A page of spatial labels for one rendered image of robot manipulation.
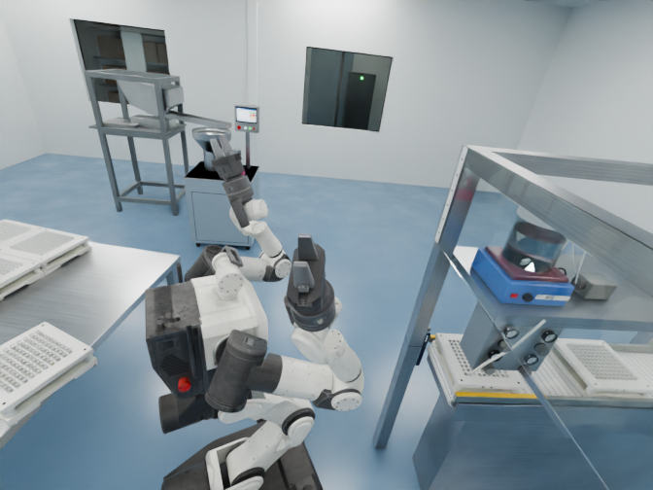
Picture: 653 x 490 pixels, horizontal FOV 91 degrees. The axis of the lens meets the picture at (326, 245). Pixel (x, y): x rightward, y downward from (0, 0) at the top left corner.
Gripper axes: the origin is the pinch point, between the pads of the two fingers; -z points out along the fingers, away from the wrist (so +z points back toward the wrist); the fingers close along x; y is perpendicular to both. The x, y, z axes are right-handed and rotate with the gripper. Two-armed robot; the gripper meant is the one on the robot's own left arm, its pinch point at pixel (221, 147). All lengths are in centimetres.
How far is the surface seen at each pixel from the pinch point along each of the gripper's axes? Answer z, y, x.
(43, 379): 44, 68, -30
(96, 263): 33, 26, -90
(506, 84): 51, -578, 0
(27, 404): 48, 73, -31
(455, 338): 97, -32, 53
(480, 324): 70, -13, 69
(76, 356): 45, 58, -32
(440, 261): 60, -33, 52
